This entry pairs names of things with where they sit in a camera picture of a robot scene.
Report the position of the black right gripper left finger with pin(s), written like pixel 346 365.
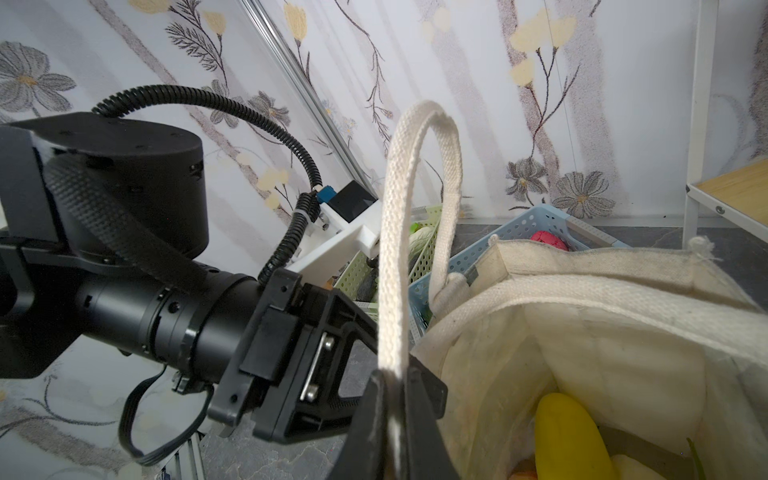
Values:
pixel 362 456

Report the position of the white wire wooden shelf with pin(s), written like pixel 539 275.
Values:
pixel 726 168

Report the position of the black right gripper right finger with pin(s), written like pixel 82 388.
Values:
pixel 426 456

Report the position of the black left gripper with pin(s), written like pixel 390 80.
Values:
pixel 279 352

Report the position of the cream white round vegetable toy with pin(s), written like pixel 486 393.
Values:
pixel 627 468

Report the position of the white radish toy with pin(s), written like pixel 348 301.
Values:
pixel 418 240

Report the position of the yellow mango toy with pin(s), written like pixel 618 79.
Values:
pixel 568 444

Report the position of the green plastic basket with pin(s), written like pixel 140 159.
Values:
pixel 359 279

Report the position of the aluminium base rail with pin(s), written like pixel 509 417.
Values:
pixel 186 463

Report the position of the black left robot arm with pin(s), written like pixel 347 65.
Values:
pixel 106 219

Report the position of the cream canvas tote bag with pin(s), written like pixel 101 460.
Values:
pixel 660 345

